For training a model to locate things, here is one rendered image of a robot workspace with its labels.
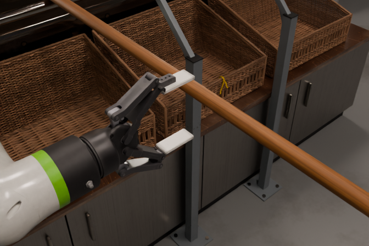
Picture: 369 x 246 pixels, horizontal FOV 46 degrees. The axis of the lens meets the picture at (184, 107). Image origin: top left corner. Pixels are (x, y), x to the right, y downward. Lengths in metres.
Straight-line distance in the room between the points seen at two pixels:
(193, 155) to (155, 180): 0.17
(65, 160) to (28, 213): 0.09
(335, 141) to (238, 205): 0.75
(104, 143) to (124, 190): 0.92
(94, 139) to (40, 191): 0.11
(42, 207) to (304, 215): 1.71
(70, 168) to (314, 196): 1.78
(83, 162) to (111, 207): 0.96
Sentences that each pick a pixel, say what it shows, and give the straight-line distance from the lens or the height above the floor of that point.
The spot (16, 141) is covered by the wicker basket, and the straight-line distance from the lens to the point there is 1.75.
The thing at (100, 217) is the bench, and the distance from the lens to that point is 1.62.
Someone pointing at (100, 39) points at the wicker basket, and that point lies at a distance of 1.79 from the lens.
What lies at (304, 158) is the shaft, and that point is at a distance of 0.72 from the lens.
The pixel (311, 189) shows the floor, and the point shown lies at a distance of 2.35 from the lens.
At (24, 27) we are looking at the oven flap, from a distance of 1.70.
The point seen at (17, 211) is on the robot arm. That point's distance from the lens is 0.64.
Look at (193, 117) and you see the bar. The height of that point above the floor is 0.73.
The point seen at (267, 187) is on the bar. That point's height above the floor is 0.01.
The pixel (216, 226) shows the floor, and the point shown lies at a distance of 2.12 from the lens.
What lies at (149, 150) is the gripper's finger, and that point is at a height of 1.15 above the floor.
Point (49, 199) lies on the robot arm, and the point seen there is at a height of 1.21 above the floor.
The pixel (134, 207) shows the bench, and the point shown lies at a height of 0.38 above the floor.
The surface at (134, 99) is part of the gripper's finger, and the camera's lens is 0.69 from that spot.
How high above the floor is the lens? 1.69
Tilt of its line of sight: 38 degrees down
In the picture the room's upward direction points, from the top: straight up
